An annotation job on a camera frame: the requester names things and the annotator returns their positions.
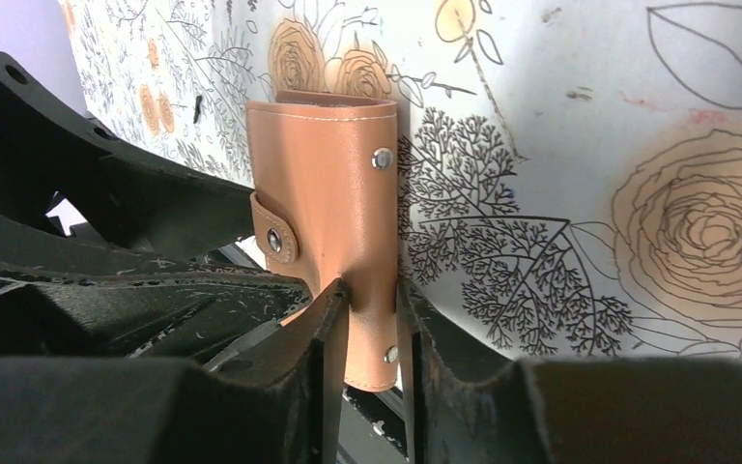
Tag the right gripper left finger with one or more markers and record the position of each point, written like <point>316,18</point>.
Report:
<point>277,402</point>

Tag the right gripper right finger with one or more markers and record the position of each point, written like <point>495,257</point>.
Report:
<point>465,403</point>

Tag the tan leather card holder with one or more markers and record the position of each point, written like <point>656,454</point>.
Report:
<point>324,207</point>

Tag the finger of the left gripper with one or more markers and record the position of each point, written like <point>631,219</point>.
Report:
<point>102,244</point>

